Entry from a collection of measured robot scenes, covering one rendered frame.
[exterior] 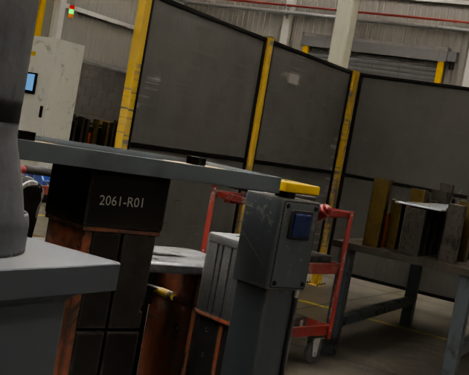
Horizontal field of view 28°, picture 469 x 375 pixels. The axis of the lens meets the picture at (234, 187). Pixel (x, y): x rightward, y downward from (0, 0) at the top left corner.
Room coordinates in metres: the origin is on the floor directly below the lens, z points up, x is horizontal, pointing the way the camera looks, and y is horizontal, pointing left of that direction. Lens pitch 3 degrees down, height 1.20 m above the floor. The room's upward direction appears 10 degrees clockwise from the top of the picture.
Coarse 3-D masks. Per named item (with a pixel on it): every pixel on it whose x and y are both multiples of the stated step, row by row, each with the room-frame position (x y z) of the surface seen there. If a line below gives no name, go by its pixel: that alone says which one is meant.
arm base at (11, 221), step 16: (0, 112) 0.59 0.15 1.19; (16, 112) 0.61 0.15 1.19; (0, 128) 0.60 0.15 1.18; (16, 128) 0.62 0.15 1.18; (0, 144) 0.60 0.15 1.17; (16, 144) 0.62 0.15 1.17; (0, 160) 0.59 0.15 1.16; (16, 160) 0.62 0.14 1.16; (0, 176) 0.59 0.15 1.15; (16, 176) 0.61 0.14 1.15; (0, 192) 0.59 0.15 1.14; (16, 192) 0.61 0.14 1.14; (0, 208) 0.59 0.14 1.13; (16, 208) 0.60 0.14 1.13; (0, 224) 0.58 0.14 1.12; (16, 224) 0.60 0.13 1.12; (0, 240) 0.58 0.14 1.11; (16, 240) 0.60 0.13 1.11; (0, 256) 0.59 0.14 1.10
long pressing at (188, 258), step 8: (160, 248) 1.54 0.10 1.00; (168, 248) 1.56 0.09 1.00; (176, 248) 1.57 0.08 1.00; (184, 248) 1.59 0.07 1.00; (160, 256) 1.44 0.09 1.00; (184, 256) 1.49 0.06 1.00; (192, 256) 1.51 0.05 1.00; (200, 256) 1.53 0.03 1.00; (152, 264) 1.34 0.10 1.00; (160, 264) 1.35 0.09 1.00; (168, 264) 1.36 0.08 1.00; (176, 264) 1.37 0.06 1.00; (184, 264) 1.38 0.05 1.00; (192, 264) 1.40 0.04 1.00; (200, 264) 1.41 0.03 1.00; (160, 272) 1.35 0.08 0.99; (168, 272) 1.36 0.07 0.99; (176, 272) 1.37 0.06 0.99; (184, 272) 1.38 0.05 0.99; (192, 272) 1.39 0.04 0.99; (200, 272) 1.40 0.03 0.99
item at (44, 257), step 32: (32, 256) 0.62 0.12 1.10; (64, 256) 0.64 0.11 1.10; (96, 256) 0.67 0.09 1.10; (0, 288) 0.55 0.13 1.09; (32, 288) 0.58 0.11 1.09; (64, 288) 0.60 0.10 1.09; (96, 288) 0.63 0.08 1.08; (0, 320) 0.57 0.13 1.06; (32, 320) 0.60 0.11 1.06; (0, 352) 0.58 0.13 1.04; (32, 352) 0.60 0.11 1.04
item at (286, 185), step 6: (282, 180) 1.15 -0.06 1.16; (288, 180) 1.19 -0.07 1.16; (282, 186) 1.13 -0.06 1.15; (288, 186) 1.12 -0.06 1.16; (294, 186) 1.13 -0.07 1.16; (300, 186) 1.14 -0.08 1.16; (306, 186) 1.14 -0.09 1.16; (312, 186) 1.15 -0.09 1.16; (282, 192) 1.15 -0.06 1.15; (288, 192) 1.15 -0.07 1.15; (294, 192) 1.13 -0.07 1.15; (300, 192) 1.14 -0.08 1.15; (306, 192) 1.14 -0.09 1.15; (312, 192) 1.15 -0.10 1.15; (318, 192) 1.16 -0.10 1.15; (294, 198) 1.16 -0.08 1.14
